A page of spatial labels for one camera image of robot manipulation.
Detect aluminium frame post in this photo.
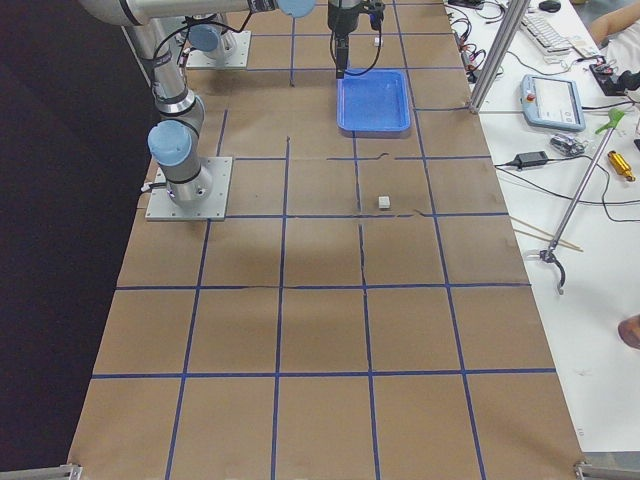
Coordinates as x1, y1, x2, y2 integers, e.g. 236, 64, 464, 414
468, 0, 529, 114

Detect green handled reacher grabber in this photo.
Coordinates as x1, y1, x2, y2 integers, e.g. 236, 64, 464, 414
538, 108, 625, 295

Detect wooden chopsticks pair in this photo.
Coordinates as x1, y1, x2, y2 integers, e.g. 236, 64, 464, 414
510, 216, 583, 252

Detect black power adapter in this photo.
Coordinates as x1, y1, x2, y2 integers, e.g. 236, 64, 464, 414
514, 151, 549, 170

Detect black computer mouse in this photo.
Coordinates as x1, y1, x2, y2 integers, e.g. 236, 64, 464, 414
538, 0, 562, 13

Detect white keyboard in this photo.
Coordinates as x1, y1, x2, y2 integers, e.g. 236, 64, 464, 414
520, 14, 572, 56

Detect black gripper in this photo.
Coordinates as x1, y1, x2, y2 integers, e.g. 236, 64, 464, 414
327, 0, 385, 79

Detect brown paper table cover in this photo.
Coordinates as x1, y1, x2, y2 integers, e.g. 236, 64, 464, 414
69, 1, 581, 479

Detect blue plastic tray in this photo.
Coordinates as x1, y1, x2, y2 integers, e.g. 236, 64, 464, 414
336, 69, 411, 136

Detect blue teach pendant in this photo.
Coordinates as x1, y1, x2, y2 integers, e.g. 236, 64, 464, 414
521, 75, 586, 132

